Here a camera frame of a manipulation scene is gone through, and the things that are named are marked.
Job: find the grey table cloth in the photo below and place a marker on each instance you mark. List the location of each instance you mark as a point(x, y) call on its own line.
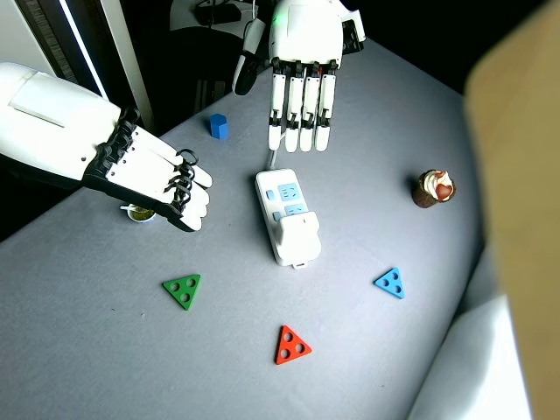
point(359, 131)

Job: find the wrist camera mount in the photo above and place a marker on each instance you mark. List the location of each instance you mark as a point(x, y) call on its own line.
point(353, 39)

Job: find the tan blurred panel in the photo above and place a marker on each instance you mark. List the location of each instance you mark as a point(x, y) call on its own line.
point(520, 175)

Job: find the small white cup green tea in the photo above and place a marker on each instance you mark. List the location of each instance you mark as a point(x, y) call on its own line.
point(141, 214)

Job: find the white power strip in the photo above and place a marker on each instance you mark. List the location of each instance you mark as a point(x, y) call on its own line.
point(267, 184)

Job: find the white blurred surface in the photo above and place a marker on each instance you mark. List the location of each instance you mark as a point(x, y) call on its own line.
point(472, 372)

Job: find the white door panel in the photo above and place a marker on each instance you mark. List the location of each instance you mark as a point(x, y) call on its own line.
point(124, 52)

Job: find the white plug adapter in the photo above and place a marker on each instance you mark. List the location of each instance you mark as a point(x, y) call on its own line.
point(299, 236)

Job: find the blue block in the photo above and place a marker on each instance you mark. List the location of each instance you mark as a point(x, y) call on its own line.
point(219, 126)

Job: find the blue triangle with three holes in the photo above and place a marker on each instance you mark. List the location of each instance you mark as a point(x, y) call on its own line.
point(391, 283)

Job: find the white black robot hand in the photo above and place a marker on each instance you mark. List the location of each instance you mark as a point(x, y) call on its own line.
point(306, 35)
point(52, 127)

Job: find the green triangle with three holes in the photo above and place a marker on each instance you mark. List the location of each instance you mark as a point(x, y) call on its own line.
point(184, 286)

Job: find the red triangle with three holes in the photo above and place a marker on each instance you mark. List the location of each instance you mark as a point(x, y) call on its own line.
point(291, 347)

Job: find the black device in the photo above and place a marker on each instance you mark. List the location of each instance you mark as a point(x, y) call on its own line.
point(216, 13)

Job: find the toy chocolate cupcake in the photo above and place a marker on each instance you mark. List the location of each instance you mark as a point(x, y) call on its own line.
point(433, 190)

